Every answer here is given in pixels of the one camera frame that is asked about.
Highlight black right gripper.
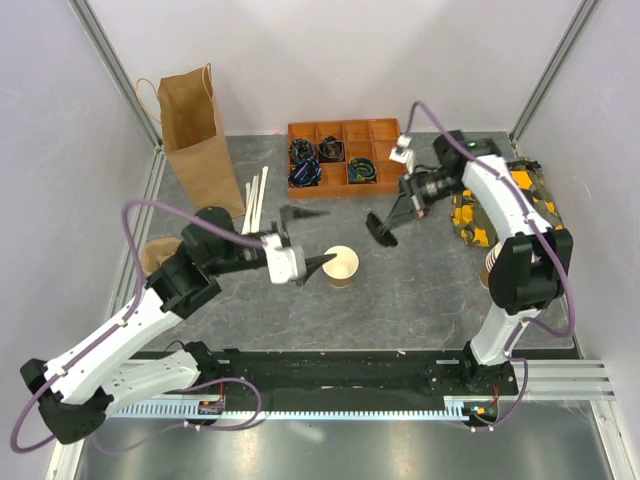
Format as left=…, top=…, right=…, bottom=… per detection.
left=383, top=171, right=467, bottom=232

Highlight black plastic cup lid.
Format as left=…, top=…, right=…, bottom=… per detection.
left=365, top=212, right=398, bottom=248

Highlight brown paper coffee cup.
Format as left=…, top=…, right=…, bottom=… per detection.
left=322, top=245, right=360, bottom=288

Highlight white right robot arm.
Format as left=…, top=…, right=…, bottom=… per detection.
left=366, top=130, right=573, bottom=394

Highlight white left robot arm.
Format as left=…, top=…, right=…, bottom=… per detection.
left=10, top=201, right=333, bottom=453

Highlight orange compartment tray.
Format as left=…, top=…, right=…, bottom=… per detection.
left=287, top=118, right=406, bottom=200

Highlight green yellow cup sleeve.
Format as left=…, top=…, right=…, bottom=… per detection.
left=347, top=157, right=377, bottom=184

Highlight camouflage cloth bag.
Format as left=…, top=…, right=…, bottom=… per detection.
left=451, top=157, right=564, bottom=248

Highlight blue striped cup sleeve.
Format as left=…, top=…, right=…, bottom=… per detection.
left=288, top=157, right=322, bottom=188

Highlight dark patterned cup sleeve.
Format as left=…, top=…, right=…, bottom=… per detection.
left=289, top=138, right=315, bottom=164

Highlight brown black cup sleeve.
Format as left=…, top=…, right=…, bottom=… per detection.
left=318, top=135, right=345, bottom=163

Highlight stack of paper cups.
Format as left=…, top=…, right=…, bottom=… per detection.
left=479, top=242, right=502, bottom=289

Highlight brown paper bag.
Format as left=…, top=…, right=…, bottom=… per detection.
left=151, top=63, right=246, bottom=217

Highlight cardboard cup carrier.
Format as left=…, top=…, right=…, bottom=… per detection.
left=140, top=237, right=181, bottom=277

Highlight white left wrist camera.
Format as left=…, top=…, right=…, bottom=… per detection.
left=259, top=234, right=307, bottom=286

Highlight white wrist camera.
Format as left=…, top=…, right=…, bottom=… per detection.
left=389, top=134, right=415, bottom=174
left=259, top=234, right=307, bottom=286

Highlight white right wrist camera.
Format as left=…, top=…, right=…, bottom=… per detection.
left=389, top=134, right=415, bottom=174

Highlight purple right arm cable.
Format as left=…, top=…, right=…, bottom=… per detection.
left=404, top=100, right=576, bottom=434

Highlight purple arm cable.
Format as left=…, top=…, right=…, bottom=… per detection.
left=9, top=199, right=264, bottom=455
left=404, top=100, right=576, bottom=434

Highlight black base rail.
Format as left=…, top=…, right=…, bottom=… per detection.
left=186, top=342, right=519, bottom=415

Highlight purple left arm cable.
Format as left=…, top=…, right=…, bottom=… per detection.
left=9, top=199, right=264, bottom=455

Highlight slotted cable duct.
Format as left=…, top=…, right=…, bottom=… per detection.
left=113, top=398, right=497, bottom=421

